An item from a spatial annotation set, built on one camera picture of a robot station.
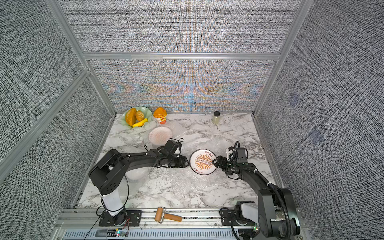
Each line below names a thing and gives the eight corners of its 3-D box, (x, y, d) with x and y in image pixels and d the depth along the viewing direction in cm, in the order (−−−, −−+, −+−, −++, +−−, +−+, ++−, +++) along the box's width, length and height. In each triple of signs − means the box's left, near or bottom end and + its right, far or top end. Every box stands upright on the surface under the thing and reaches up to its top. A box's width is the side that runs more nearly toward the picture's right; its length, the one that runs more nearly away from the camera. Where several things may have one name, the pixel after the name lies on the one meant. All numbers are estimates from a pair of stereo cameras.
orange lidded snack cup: (155, 124, 112) (152, 116, 105) (156, 115, 118) (154, 107, 111) (166, 124, 112) (164, 116, 105) (167, 115, 118) (166, 107, 111)
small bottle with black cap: (212, 124, 114) (214, 115, 107) (212, 120, 117) (213, 111, 109) (218, 124, 114) (220, 115, 107) (217, 120, 117) (219, 111, 109)
